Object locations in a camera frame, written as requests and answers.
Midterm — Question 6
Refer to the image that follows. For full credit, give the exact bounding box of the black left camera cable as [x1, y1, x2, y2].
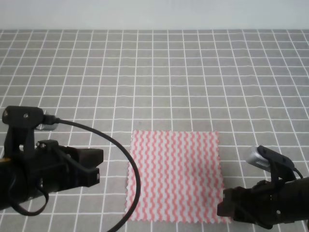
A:
[8, 115, 142, 232]

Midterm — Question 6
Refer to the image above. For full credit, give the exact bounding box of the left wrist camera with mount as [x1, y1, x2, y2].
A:
[2, 106, 58, 159]

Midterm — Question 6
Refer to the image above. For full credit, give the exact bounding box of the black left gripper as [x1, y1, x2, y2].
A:
[14, 140, 104, 196]

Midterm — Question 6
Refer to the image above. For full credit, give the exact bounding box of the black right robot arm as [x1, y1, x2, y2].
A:
[217, 177, 309, 230]

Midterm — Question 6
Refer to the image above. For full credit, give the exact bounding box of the grey checked tablecloth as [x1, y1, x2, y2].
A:
[0, 29, 309, 232]

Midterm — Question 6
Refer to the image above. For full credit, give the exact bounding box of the pink white wavy striped towel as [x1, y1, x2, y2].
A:
[130, 130, 230, 223]

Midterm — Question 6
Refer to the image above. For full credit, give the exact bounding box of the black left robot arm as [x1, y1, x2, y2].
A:
[0, 140, 104, 216]

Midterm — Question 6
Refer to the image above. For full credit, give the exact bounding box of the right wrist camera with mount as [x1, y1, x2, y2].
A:
[246, 145, 296, 183]

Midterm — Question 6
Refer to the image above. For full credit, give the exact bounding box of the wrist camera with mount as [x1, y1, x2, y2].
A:
[246, 145, 296, 183]
[2, 106, 58, 159]

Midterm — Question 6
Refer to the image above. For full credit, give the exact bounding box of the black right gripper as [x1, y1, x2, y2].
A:
[217, 180, 290, 229]

